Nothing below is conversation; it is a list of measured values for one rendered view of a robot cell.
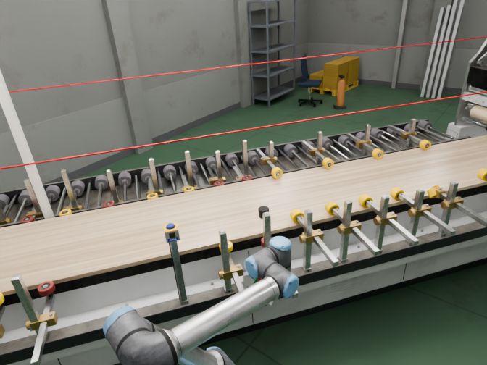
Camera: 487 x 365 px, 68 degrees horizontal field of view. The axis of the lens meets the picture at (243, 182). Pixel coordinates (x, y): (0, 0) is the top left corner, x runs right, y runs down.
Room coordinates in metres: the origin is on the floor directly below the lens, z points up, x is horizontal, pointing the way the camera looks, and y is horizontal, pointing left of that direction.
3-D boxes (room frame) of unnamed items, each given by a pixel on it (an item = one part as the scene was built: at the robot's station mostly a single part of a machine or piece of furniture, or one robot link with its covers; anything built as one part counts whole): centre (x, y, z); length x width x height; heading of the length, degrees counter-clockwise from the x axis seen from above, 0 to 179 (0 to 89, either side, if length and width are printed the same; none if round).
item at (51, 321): (1.31, 1.07, 0.81); 0.14 x 0.06 x 0.05; 105
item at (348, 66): (8.54, -2.28, 0.33); 1.13 x 0.81 x 0.67; 141
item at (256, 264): (1.14, -0.06, 1.25); 0.12 x 0.12 x 0.09; 38
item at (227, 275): (1.57, 0.11, 0.83); 0.14 x 0.06 x 0.05; 105
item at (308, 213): (1.69, -0.36, 0.90); 0.04 x 0.04 x 0.48; 15
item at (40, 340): (1.28, 1.05, 0.81); 0.44 x 0.03 x 0.04; 15
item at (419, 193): (1.88, -1.08, 0.87); 0.04 x 0.04 x 0.48; 15
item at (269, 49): (7.91, -0.81, 1.00); 1.06 x 0.44 x 2.00; 141
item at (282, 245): (1.22, -0.14, 1.25); 0.10 x 0.09 x 0.12; 128
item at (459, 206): (1.89, -1.38, 0.95); 0.37 x 0.03 x 0.03; 15
